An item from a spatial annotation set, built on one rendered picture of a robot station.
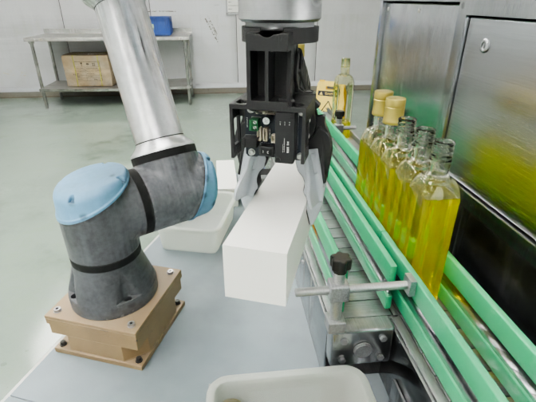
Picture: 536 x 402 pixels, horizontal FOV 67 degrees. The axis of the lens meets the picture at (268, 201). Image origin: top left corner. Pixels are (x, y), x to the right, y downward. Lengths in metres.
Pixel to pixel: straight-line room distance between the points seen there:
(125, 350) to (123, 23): 0.54
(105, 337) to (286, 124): 0.52
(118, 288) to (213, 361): 0.21
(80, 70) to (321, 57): 3.44
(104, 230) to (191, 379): 0.28
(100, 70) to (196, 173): 5.37
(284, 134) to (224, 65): 6.11
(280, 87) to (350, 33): 6.34
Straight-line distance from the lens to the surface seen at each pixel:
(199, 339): 0.80
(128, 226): 0.68
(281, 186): 0.49
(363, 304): 0.68
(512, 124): 0.71
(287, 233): 0.39
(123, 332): 0.73
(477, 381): 0.52
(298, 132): 0.38
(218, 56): 6.45
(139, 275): 0.74
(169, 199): 0.69
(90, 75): 6.10
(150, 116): 0.72
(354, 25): 6.72
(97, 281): 0.72
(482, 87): 0.77
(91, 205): 0.65
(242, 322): 0.83
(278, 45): 0.35
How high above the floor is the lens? 1.31
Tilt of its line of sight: 27 degrees down
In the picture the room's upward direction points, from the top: straight up
